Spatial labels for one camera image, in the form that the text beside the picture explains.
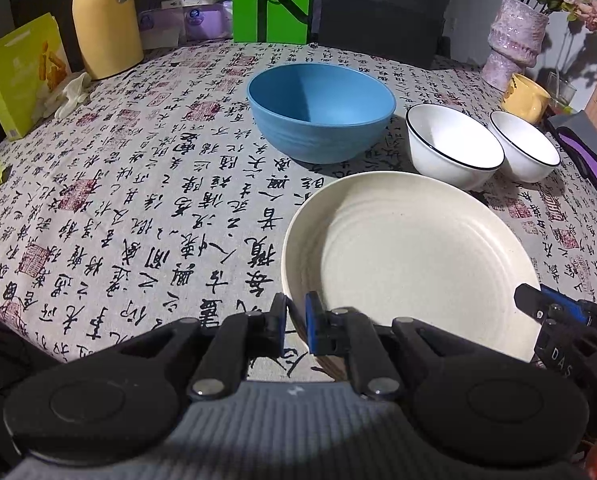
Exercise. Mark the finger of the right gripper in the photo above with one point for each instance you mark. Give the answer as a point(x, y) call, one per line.
point(544, 304)

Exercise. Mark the yellow mug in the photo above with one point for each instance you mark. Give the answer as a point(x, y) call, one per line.
point(525, 99)

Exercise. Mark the black paper bag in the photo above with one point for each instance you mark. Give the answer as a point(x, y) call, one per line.
point(401, 30)

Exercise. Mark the yellow snack box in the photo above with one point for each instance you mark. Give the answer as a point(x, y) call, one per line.
point(33, 64)

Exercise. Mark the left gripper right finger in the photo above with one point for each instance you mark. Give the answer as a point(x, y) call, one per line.
point(349, 334)

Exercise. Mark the grey purple pouch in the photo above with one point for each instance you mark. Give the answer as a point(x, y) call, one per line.
point(577, 136)

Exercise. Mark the blue bowl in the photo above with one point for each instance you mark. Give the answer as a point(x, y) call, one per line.
point(320, 113)

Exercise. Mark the small white box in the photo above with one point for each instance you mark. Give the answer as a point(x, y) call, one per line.
point(173, 4)

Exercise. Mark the white bowl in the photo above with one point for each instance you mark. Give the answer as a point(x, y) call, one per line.
point(529, 156)
point(447, 145)

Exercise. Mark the glass cup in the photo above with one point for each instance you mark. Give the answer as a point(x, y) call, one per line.
point(561, 93)

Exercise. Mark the green paper bag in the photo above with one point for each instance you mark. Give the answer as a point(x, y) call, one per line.
point(275, 21)

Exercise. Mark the yellow thermos jug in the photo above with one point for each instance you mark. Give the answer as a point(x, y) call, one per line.
point(108, 36)

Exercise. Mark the white rubber gloves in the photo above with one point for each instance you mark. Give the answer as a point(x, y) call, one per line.
point(70, 93)

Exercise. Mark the purple ceramic vase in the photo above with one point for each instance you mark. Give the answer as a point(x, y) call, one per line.
point(508, 56)

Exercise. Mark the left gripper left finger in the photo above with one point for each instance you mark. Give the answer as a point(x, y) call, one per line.
point(229, 348)

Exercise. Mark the cream plate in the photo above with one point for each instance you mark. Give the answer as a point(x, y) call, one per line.
point(392, 244)

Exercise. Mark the purple tissue pack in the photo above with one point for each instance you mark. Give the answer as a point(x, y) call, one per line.
point(174, 27)

